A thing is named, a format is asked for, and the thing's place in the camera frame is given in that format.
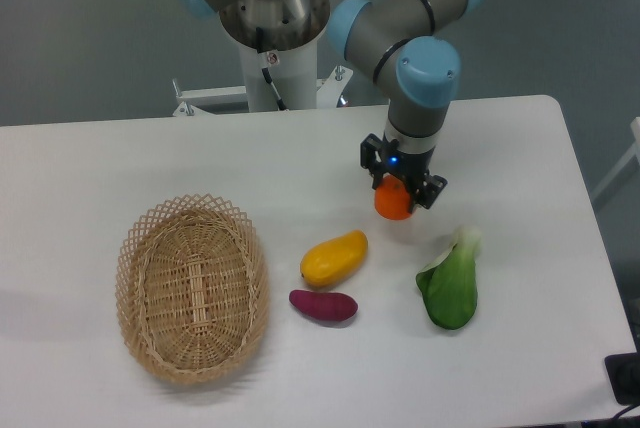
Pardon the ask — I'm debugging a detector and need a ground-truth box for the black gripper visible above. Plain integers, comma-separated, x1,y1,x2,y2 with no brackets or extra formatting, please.
360,133,447,214

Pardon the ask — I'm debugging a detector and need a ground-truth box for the orange fruit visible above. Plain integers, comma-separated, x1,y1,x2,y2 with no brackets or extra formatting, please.
374,175,412,221

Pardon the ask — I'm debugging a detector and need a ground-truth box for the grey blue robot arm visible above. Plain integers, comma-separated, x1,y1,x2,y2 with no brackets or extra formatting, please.
181,0,482,220

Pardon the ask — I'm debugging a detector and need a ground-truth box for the yellow mango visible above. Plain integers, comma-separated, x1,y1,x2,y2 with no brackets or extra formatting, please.
300,230,368,288

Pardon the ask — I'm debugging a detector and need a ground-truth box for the green bok choy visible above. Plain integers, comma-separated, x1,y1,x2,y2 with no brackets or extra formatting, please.
415,226,482,330

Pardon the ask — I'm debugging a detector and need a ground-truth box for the purple sweet potato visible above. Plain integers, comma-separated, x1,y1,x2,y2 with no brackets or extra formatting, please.
289,290,359,323

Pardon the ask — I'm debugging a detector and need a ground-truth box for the woven wicker basket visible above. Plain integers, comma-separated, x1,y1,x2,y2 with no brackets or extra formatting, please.
115,194,270,385

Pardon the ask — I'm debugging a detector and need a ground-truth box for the black device at table edge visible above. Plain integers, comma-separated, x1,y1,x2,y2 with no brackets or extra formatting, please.
604,352,639,405

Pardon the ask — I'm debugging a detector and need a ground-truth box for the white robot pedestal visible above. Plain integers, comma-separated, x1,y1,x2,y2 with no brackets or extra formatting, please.
172,40,354,117

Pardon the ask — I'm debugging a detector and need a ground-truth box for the black cable on pedestal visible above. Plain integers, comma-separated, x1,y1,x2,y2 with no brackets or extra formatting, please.
255,26,290,112

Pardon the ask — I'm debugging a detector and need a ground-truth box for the white frame at right edge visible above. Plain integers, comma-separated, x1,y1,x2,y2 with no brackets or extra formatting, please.
590,117,639,210

